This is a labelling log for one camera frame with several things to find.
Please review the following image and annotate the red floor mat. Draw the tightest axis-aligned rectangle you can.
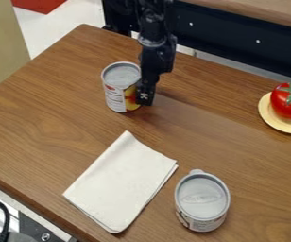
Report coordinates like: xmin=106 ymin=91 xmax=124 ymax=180
xmin=10 ymin=0 xmax=69 ymax=15

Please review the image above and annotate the red toy tomato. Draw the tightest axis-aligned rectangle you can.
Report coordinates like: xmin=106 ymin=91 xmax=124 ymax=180
xmin=268 ymin=81 xmax=291 ymax=120

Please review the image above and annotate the can with yellow fruit label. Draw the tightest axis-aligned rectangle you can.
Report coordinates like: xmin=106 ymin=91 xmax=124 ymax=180
xmin=99 ymin=60 xmax=145 ymax=113

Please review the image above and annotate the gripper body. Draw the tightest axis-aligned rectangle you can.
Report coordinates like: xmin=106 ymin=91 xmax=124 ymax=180
xmin=136 ymin=33 xmax=180 ymax=79

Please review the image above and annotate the white cloth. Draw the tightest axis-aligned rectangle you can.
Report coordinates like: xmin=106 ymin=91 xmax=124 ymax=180
xmin=61 ymin=130 xmax=180 ymax=234

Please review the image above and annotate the can with white label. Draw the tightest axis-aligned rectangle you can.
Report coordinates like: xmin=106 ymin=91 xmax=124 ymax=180
xmin=173 ymin=168 xmax=233 ymax=233

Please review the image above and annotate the black framed wooden table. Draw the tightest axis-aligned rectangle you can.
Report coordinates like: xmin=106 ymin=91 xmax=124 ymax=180
xmin=99 ymin=0 xmax=291 ymax=82

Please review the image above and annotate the yellow plate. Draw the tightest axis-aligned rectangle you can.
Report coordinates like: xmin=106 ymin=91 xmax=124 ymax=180
xmin=256 ymin=92 xmax=291 ymax=135

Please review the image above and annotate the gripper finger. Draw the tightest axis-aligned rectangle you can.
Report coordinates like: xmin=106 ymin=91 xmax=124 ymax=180
xmin=133 ymin=71 xmax=162 ymax=107

